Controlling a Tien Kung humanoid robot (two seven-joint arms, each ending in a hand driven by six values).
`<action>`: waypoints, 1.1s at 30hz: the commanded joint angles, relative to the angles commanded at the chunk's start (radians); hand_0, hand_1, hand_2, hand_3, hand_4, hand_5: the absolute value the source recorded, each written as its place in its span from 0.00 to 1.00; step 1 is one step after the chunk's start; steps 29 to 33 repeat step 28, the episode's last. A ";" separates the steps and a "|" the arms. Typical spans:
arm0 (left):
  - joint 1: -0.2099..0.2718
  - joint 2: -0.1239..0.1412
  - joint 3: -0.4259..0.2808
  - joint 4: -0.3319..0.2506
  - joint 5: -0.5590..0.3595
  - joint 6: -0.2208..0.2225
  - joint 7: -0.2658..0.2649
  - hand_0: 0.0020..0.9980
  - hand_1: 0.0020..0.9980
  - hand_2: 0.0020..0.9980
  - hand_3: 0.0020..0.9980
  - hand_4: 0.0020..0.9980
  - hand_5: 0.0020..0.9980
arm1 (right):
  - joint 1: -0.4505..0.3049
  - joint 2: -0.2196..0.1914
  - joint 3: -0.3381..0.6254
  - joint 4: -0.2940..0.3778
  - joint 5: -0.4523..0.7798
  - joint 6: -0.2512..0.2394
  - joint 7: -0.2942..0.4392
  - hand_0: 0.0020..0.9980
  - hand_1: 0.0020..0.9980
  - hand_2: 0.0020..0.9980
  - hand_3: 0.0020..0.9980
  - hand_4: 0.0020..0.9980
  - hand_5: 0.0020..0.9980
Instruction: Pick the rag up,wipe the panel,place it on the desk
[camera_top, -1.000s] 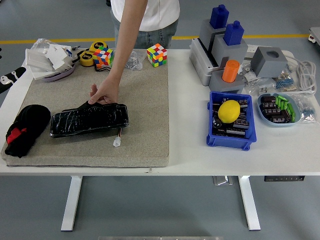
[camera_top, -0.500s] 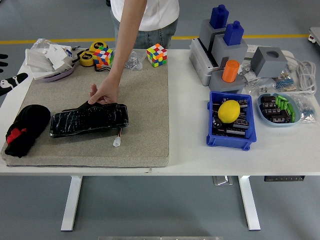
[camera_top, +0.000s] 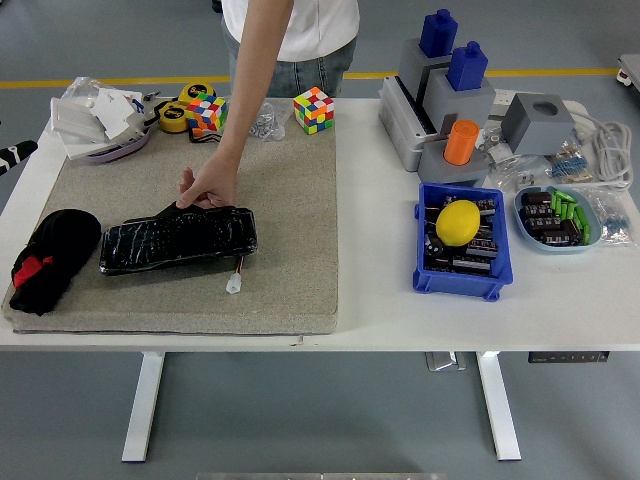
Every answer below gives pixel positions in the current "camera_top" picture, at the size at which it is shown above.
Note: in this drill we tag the person's right hand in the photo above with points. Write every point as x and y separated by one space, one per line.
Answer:
216 184

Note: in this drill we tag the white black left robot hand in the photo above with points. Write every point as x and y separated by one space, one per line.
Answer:
15 154

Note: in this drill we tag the black plastic-wrapped panel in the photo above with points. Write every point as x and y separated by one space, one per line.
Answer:
175 240

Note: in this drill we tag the black rag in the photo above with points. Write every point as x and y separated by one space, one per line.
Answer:
70 235

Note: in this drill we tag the person's right forearm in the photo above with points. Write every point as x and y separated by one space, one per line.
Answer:
255 75

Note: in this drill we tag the black table control panel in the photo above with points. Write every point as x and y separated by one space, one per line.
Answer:
570 357

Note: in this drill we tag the flat white plate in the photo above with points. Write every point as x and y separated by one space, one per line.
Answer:
80 147

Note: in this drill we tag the multicolour puzzle cube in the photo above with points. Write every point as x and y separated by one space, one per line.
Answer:
314 110
207 112

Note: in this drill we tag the clear bag of screws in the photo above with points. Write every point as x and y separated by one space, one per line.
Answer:
267 125

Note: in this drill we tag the yellow tape measure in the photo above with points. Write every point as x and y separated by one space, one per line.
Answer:
172 117
192 92

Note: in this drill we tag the grey-brown mat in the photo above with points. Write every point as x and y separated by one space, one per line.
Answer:
290 225

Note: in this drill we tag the clear plastic bag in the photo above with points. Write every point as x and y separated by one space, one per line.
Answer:
80 87

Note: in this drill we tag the purple tray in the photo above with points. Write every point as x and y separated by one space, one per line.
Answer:
125 149

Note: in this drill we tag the person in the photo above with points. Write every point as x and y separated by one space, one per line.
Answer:
320 30

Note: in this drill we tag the grey electrical box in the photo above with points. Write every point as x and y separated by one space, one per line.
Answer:
395 120

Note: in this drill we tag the low grey holder block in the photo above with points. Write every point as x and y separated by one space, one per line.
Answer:
435 170

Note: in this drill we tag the black cylindrical capacitor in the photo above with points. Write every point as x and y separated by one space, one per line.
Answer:
482 248
434 246
472 263
487 206

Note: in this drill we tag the white table leg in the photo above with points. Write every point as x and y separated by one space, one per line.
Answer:
497 400
145 400

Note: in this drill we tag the tall grey holder block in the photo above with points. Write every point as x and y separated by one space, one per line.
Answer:
412 65

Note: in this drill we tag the yellow lemon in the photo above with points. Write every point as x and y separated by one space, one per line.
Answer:
457 222

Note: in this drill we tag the orange cylinder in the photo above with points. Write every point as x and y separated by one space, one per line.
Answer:
461 142

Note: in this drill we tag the blue plastic bin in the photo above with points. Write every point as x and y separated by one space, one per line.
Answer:
450 285

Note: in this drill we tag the blue peg block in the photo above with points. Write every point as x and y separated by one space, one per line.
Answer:
437 35
467 67

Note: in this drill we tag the clear bag of white parts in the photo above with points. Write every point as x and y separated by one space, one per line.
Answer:
497 150

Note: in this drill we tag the clear bag of plug parts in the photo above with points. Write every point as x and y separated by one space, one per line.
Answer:
520 172

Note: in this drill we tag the brown cylindrical capacitor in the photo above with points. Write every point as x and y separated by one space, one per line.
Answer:
536 198
541 223
561 233
536 210

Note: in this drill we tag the grey block with round hole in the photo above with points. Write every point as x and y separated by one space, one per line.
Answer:
535 132

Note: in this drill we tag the green battery cell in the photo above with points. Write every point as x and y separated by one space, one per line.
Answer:
586 234
564 193
569 210
581 217
558 207

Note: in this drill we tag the light blue dish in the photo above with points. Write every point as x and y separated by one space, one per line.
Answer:
560 249

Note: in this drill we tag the clear bag of blue resistors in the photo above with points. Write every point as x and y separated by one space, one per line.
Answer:
570 165
615 222

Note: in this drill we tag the white switch plate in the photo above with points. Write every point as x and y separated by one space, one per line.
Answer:
70 117

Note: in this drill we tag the grey metal bracket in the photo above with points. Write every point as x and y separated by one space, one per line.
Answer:
445 361

